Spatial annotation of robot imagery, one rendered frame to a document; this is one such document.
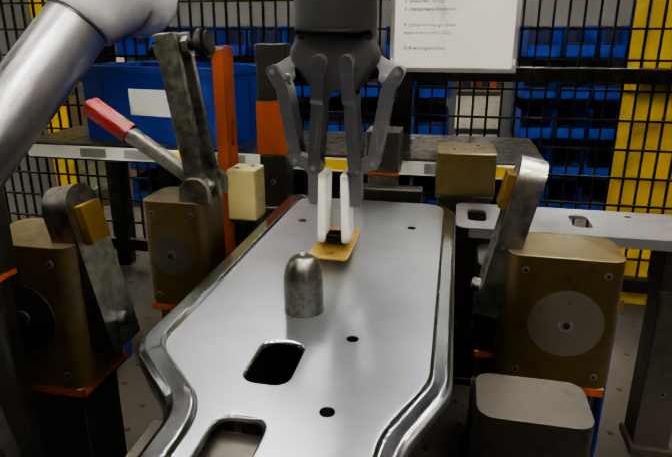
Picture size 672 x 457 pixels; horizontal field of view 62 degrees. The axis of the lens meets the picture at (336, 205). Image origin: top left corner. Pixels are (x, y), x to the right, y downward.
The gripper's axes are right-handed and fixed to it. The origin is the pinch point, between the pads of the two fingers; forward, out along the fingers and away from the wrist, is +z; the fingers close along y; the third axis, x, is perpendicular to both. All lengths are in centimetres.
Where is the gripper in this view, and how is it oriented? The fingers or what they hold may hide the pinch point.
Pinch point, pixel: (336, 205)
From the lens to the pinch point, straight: 55.7
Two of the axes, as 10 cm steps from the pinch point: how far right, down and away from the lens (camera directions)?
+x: -2.1, 2.9, -9.3
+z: 0.0, 9.5, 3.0
